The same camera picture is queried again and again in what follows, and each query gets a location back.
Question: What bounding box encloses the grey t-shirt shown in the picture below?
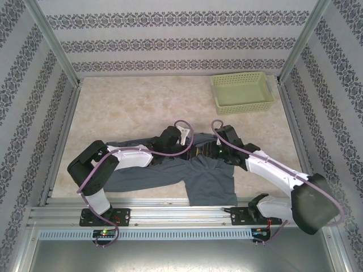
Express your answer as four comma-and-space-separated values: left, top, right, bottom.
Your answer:
104, 131, 238, 207

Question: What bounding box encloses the green plastic basket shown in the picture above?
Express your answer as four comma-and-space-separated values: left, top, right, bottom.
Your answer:
210, 71, 275, 116

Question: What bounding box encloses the grey metal panel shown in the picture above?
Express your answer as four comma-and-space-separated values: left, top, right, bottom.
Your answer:
16, 226, 351, 272

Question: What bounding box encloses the aluminium side rail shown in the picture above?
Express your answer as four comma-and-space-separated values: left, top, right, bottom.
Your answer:
276, 82, 324, 205
38, 80, 83, 206

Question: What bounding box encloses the aluminium mounting rail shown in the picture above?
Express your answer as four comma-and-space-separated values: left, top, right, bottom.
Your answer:
27, 197, 337, 228

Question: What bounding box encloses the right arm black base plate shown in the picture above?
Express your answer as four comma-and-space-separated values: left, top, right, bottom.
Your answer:
230, 206, 284, 227

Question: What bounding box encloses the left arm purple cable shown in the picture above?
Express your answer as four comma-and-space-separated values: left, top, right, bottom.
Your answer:
77, 120, 196, 248

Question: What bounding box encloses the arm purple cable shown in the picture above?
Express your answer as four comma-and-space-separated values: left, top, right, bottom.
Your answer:
211, 119, 344, 246
77, 120, 196, 248

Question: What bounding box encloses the slotted grey cable duct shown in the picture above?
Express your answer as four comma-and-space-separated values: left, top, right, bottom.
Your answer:
38, 228, 254, 241

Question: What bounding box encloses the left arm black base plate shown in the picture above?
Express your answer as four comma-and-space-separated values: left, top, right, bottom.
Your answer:
78, 208, 132, 227

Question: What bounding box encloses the aluminium corner post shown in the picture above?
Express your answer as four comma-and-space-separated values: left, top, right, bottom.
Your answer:
276, 0, 345, 84
24, 0, 83, 86

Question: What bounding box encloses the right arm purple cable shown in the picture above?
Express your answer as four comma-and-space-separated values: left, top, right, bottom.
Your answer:
211, 119, 344, 246

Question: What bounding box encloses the aluminium lower frame bar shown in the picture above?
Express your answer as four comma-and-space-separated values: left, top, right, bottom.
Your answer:
324, 226, 355, 272
8, 223, 39, 272

